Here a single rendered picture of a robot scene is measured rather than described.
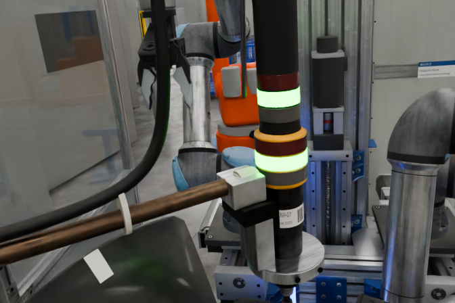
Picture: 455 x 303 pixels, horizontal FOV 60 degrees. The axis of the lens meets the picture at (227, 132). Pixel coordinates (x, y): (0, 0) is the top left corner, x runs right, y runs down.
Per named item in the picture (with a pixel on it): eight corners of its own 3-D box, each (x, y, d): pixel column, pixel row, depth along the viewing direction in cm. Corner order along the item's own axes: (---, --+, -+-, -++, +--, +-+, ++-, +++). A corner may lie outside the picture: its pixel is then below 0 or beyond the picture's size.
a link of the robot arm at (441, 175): (401, 181, 118) (403, 138, 114) (452, 188, 111) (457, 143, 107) (395, 199, 108) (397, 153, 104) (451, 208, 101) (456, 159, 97)
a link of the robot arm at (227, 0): (255, 61, 129) (244, -32, 82) (222, 63, 131) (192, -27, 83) (254, 29, 132) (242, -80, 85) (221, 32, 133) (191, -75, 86)
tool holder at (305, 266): (254, 307, 31) (246, 195, 28) (215, 260, 37) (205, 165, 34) (341, 266, 35) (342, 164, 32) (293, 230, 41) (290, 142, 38)
